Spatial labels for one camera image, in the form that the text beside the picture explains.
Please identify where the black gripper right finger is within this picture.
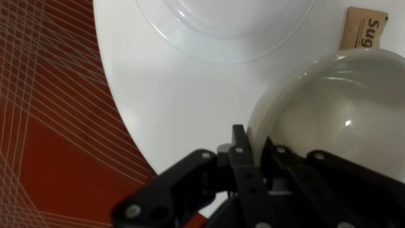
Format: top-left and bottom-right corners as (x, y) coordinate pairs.
(261, 137), (405, 228)

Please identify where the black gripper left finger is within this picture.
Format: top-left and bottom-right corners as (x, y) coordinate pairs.
(113, 124), (276, 228)

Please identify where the cream ceramic bowl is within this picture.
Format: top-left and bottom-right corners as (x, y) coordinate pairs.
(246, 47), (405, 187)

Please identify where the brown sugar packet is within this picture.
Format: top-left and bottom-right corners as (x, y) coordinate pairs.
(339, 6), (390, 52)

